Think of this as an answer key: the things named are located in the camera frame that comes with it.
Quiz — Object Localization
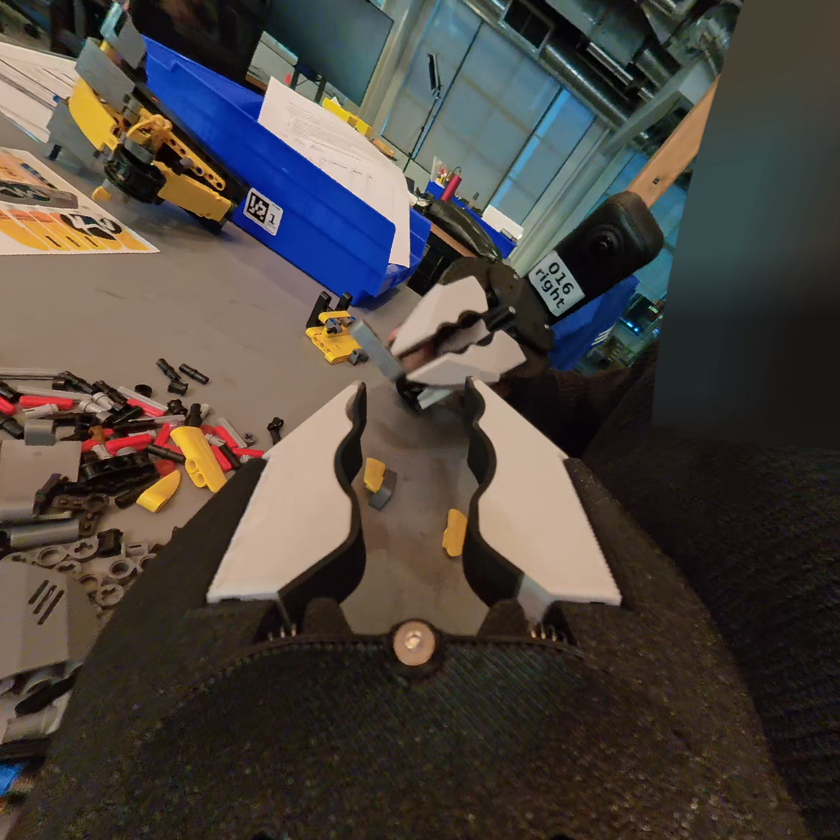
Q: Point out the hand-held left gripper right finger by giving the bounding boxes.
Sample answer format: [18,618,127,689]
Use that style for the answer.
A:
[463,377,624,626]

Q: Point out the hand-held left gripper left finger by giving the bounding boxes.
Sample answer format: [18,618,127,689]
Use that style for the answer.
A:
[205,381,368,605]

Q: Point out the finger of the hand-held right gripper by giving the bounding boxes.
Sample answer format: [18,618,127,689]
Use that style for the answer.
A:
[406,327,529,410]
[390,274,493,358]

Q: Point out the pile of toy building pieces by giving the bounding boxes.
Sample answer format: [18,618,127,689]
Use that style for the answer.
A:
[0,357,284,762]

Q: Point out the person's right forearm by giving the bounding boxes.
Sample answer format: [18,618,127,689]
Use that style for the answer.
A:
[505,341,657,460]

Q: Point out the blue cloth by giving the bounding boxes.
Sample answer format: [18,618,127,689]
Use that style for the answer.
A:
[548,274,642,373]

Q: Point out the black bag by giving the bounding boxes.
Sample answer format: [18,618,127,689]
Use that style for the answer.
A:
[420,197,505,263]

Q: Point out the small yellow brick assembly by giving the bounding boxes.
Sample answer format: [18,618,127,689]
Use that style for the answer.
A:
[304,291,370,367]

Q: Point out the large yellow toy panel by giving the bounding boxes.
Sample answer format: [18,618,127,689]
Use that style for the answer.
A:
[169,426,229,494]

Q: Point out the blue plastic bin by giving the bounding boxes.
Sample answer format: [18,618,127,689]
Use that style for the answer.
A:
[140,35,432,307]

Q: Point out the wooden beam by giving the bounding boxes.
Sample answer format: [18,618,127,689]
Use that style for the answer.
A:
[626,74,723,210]

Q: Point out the white printed paper sheet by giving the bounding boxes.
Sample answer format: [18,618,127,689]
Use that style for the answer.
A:
[257,76,412,268]

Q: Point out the black tripod stand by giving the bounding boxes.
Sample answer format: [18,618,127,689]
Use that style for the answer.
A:
[403,52,442,177]

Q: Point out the yellow toy excavator model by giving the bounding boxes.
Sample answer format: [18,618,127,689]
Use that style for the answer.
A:
[46,2,238,232]

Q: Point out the black television screen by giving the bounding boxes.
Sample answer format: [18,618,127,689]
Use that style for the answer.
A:
[262,0,395,107]

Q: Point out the metal ceiling ducts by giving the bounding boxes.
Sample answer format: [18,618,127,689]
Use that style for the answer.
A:
[486,0,742,126]

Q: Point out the yellow sticker sheet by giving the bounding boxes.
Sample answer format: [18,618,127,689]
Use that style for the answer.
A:
[0,147,161,257]

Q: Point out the black desk monitor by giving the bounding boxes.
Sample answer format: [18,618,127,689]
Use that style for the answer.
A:
[128,0,271,88]

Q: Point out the white paper sheets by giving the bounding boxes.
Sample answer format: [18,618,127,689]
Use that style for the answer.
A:
[0,41,85,143]

